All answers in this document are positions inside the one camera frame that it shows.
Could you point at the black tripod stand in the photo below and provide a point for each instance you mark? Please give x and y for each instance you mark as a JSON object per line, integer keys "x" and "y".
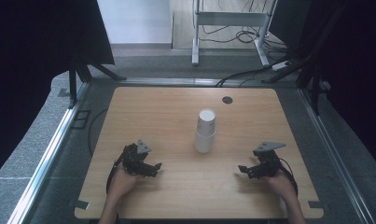
{"x": 80, "y": 73}

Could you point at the white metal stand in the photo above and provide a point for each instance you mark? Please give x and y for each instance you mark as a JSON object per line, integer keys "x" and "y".
{"x": 230, "y": 18}

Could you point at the white paper cup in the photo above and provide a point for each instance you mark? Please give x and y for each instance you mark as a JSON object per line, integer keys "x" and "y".
{"x": 204, "y": 143}
{"x": 206, "y": 121}

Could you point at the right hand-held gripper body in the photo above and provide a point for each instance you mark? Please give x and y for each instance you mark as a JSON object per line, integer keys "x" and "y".
{"x": 269, "y": 163}

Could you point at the person's right hand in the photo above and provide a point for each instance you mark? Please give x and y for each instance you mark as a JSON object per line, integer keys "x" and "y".
{"x": 282, "y": 185}

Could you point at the dark round table grommet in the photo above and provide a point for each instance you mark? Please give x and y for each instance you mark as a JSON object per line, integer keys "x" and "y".
{"x": 227, "y": 100}

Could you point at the aluminium rail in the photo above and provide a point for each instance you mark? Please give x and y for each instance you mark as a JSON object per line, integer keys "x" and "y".
{"x": 45, "y": 158}
{"x": 170, "y": 81}
{"x": 331, "y": 149}

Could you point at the black curtain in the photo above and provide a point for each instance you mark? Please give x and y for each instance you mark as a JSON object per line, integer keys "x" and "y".
{"x": 36, "y": 62}
{"x": 347, "y": 62}

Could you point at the white power strip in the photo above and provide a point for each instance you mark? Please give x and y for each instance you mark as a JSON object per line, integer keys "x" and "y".
{"x": 281, "y": 65}

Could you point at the black table corner clip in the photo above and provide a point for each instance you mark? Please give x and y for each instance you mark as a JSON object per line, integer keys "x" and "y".
{"x": 316, "y": 204}
{"x": 80, "y": 204}

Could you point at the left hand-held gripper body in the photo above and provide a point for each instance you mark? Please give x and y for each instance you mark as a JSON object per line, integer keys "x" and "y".
{"x": 132, "y": 158}

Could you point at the person's left hand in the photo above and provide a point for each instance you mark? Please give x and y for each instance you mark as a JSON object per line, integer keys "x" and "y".
{"x": 123, "y": 183}

